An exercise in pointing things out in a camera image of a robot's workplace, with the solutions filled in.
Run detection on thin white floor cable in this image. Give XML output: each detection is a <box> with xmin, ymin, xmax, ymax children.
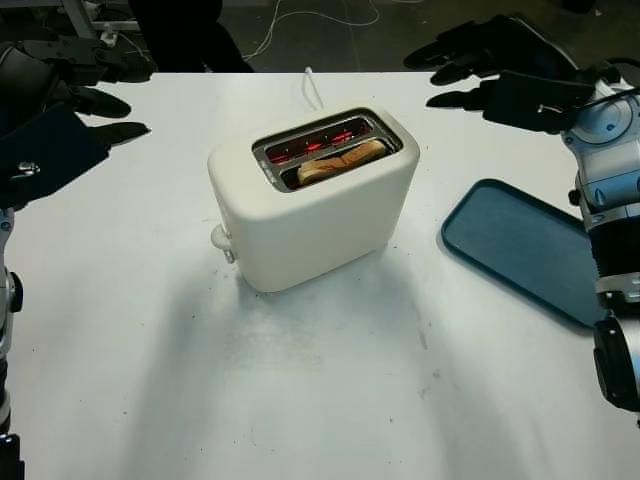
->
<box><xmin>244</xmin><ymin>0</ymin><xmax>381</xmax><ymax>61</ymax></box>

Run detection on person in black trousers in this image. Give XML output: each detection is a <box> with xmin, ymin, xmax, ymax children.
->
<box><xmin>127</xmin><ymin>0</ymin><xmax>256</xmax><ymax>74</ymax></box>

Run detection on browned toast slice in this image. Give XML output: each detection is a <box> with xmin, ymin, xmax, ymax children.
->
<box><xmin>297</xmin><ymin>139</ymin><xmax>387</xmax><ymax>189</ymax></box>

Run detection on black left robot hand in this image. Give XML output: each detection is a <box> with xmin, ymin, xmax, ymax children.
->
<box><xmin>0</xmin><ymin>39</ymin><xmax>152</xmax><ymax>149</ymax></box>

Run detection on white power strip cable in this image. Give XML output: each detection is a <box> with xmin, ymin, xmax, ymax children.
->
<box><xmin>107</xmin><ymin>33</ymin><xmax>147</xmax><ymax>64</ymax></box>

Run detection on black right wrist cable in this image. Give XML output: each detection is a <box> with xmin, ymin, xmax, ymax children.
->
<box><xmin>562</xmin><ymin>88</ymin><xmax>640</xmax><ymax>119</ymax></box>

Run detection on white two-slot toaster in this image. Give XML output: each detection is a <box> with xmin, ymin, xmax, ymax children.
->
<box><xmin>207</xmin><ymin>106</ymin><xmax>420</xmax><ymax>294</ymax></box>

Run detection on blue plastic tray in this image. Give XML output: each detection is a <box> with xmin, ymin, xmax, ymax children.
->
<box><xmin>440</xmin><ymin>178</ymin><xmax>609</xmax><ymax>330</ymax></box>

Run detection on grey metal table frame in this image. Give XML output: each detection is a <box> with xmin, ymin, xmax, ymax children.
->
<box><xmin>29</xmin><ymin>0</ymin><xmax>139</xmax><ymax>24</ymax></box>

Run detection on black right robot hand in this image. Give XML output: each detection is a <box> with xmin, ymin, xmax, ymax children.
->
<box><xmin>403</xmin><ymin>13</ymin><xmax>584</xmax><ymax>111</ymax></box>

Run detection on white toaster power cord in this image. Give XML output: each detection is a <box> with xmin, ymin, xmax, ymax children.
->
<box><xmin>301</xmin><ymin>66</ymin><xmax>324</xmax><ymax>112</ymax></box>

